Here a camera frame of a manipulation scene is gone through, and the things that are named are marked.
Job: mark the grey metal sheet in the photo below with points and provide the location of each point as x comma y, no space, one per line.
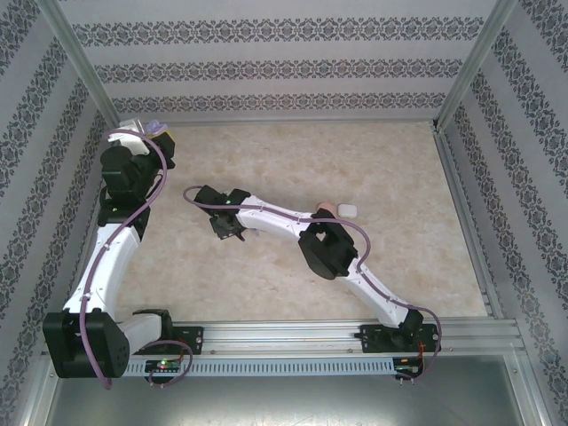
284,404

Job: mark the aluminium frame post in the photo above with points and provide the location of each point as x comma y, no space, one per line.
471,66
83,66

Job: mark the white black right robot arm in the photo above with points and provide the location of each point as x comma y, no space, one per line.
275,217

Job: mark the aluminium wall bottom rail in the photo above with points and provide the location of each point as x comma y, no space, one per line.
279,123

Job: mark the green controller board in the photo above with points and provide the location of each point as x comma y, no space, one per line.
164,365
408,368

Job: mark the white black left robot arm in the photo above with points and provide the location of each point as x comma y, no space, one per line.
104,266

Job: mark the purple earbud charging case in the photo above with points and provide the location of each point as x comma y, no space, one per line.
155,127

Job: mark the aluminium side rail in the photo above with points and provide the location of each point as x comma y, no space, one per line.
82,262
469,222

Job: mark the white earbud charging case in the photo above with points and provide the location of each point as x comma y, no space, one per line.
347,210

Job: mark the pink earbud charging case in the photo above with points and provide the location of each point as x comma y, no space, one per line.
327,207

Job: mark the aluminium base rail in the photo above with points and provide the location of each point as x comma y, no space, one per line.
284,337

